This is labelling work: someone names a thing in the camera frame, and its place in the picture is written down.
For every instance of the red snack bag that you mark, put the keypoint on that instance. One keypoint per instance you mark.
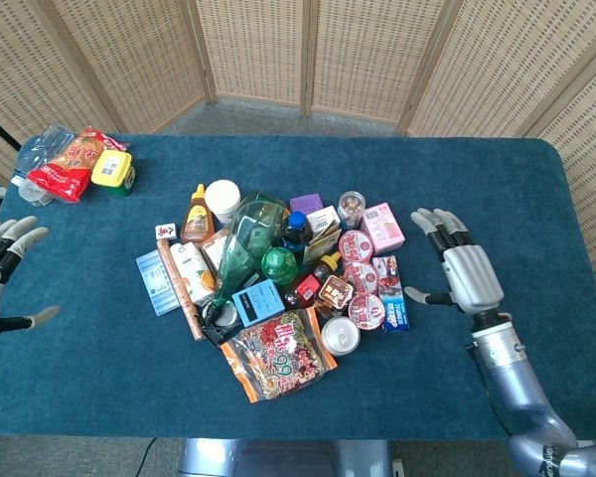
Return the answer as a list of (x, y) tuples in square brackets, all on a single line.
[(67, 166)]

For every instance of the robot base blue-grey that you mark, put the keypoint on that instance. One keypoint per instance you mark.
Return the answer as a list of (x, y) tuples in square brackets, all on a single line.
[(283, 459)]

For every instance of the amber honey squeeze bottle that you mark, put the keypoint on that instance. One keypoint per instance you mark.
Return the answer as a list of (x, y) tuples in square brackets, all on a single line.
[(197, 218)]

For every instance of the clear crumpled plastic bottle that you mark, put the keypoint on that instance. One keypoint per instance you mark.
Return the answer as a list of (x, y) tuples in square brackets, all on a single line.
[(37, 149)]

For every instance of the light blue tissue packet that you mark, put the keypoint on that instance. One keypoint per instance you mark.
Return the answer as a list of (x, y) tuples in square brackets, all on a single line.
[(154, 285)]

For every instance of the yellow green paper packet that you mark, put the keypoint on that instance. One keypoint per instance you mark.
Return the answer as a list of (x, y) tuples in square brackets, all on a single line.
[(323, 243)]

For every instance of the white floor socket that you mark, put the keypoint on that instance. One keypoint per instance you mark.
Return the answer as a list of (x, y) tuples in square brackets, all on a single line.
[(398, 468)]

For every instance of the white box with barcode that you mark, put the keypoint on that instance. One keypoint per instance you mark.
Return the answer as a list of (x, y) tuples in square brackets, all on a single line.
[(324, 218)]

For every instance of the blue carpet table cover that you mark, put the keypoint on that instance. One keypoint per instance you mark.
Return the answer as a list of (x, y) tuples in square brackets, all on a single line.
[(452, 169)]

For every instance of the wicker folding screen panel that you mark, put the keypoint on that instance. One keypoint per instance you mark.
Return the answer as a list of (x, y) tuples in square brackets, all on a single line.
[(129, 49), (372, 49), (501, 59), (253, 45), (20, 64), (586, 164)]

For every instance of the round silver tin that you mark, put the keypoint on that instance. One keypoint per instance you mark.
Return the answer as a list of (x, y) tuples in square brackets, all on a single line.
[(224, 318)]

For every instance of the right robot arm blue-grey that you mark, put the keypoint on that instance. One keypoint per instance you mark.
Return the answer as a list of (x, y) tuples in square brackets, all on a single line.
[(519, 380)]

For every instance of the white mahjong tile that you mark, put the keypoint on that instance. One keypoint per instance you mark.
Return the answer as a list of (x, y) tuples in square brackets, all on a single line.
[(166, 231)]

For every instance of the orange white small box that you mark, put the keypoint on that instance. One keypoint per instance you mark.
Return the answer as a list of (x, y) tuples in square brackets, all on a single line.
[(214, 251)]

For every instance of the blue box with black label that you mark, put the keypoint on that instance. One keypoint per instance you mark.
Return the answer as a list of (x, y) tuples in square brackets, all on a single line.
[(258, 303)]

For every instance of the orange mixed snack bag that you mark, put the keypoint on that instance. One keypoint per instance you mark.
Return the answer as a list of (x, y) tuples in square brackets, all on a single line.
[(278, 355)]

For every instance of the large dark green clear bottle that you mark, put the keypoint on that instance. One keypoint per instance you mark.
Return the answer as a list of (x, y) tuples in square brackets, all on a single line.
[(243, 238)]

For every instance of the blue red snack packet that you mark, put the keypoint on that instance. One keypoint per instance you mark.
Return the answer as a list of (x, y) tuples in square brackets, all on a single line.
[(392, 293)]

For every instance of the dark soda bottle blue cap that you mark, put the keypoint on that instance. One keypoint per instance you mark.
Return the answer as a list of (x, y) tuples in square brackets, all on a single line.
[(297, 231)]

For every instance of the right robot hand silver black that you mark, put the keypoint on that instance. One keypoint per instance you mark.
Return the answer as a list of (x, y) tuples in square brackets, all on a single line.
[(469, 275)]

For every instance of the clear jar of nuts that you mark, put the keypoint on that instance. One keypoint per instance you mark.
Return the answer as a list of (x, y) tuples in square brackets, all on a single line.
[(351, 206)]

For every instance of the small red box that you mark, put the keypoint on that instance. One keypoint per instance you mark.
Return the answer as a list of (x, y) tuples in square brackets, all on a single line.
[(308, 288)]

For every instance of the long brown stick packet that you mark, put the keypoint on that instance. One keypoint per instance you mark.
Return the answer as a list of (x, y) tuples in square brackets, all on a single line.
[(179, 285)]

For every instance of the green tub with yellow lid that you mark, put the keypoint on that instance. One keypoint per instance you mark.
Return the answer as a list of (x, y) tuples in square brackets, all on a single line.
[(110, 168)]

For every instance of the silver drink can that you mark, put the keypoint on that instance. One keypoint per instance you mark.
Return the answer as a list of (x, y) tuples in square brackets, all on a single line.
[(341, 337)]

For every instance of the purple box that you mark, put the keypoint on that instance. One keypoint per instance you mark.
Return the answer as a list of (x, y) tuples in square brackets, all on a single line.
[(306, 204)]

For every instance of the black plastic wrapper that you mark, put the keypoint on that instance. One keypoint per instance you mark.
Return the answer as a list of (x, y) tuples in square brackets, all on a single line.
[(217, 335)]

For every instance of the pink box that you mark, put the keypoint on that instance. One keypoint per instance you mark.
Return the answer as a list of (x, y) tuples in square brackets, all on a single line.
[(383, 228)]

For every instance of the white green orange-print carton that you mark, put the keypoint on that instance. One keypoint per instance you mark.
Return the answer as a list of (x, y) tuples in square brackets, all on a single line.
[(194, 270)]

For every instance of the white round jar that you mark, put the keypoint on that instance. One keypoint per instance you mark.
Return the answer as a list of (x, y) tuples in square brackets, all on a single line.
[(222, 199)]

